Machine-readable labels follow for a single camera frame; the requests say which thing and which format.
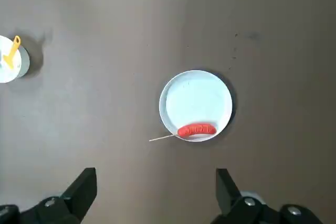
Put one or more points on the red sausage on stick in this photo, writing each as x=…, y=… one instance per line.
x=197, y=129

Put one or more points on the white bowl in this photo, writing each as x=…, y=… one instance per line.
x=10, y=75

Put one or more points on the yellow oil brush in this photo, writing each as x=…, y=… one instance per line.
x=10, y=61

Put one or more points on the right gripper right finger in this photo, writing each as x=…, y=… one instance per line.
x=228, y=195

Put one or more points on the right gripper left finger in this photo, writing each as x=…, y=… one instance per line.
x=78, y=192

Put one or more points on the white round plate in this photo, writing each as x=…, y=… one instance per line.
x=195, y=100

